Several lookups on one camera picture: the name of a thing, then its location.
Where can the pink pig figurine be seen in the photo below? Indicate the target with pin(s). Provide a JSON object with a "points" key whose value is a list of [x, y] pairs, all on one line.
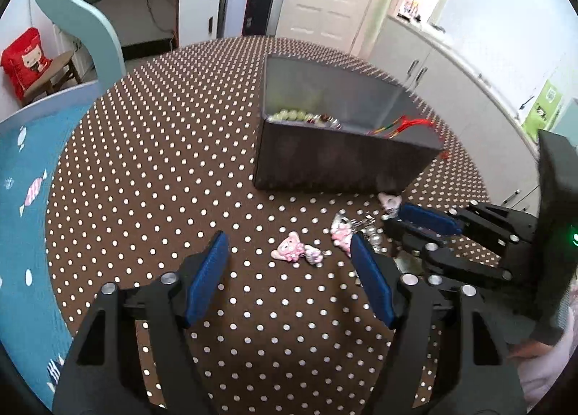
{"points": [[292, 249]]}

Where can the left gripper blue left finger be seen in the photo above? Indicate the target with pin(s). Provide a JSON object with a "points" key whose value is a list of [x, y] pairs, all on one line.
{"points": [[203, 277]]}

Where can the white small cabinet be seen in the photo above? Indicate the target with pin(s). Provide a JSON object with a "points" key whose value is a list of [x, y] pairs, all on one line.
{"points": [[196, 21]]}

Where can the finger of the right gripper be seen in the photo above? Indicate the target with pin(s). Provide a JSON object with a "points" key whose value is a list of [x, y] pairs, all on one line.
{"points": [[438, 222], [412, 238]]}

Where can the teal curved bed frame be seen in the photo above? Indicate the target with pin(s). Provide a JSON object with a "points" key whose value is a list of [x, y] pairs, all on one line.
{"points": [[86, 23]]}

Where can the wooden chair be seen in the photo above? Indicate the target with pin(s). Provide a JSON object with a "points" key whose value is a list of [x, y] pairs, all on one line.
{"points": [[60, 71]]}

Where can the blue candy pattern bedspread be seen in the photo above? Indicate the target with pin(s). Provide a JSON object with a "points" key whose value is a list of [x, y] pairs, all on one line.
{"points": [[32, 328]]}

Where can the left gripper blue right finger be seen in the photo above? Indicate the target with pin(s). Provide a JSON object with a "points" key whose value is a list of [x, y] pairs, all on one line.
{"points": [[378, 292]]}

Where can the pink charm keychain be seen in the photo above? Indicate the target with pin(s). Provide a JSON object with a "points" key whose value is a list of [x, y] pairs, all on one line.
{"points": [[341, 231]]}

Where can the green paper bag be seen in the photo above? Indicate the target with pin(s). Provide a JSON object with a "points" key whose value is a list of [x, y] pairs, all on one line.
{"points": [[543, 111]]}

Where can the white low cabinet row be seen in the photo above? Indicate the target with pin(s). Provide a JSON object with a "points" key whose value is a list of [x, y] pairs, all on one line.
{"points": [[506, 161]]}

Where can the red cartoon bag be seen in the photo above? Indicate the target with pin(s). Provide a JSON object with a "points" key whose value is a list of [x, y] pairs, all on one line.
{"points": [[24, 61]]}

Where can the person's right hand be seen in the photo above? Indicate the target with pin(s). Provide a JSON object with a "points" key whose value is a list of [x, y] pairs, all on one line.
{"points": [[529, 349]]}

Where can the brown polka dot tablecloth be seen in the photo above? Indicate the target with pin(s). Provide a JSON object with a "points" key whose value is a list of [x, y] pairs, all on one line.
{"points": [[164, 160]]}

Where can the grey metal storage box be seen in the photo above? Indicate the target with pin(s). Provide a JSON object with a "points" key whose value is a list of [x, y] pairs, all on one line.
{"points": [[333, 130]]}

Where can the dark corner desk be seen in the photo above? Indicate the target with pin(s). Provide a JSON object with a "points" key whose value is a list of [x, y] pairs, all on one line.
{"points": [[139, 21]]}

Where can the white black air cooler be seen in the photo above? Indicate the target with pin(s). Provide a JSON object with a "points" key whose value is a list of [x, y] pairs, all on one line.
{"points": [[244, 18]]}

